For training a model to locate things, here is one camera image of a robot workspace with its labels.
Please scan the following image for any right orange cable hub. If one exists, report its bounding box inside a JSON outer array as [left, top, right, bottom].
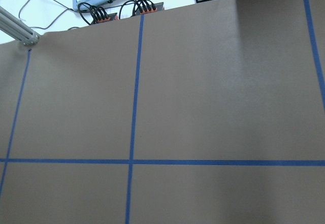
[[117, 0, 165, 19]]

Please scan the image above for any grey aluminium post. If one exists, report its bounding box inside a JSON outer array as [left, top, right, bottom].
[[1, 7, 40, 46]]

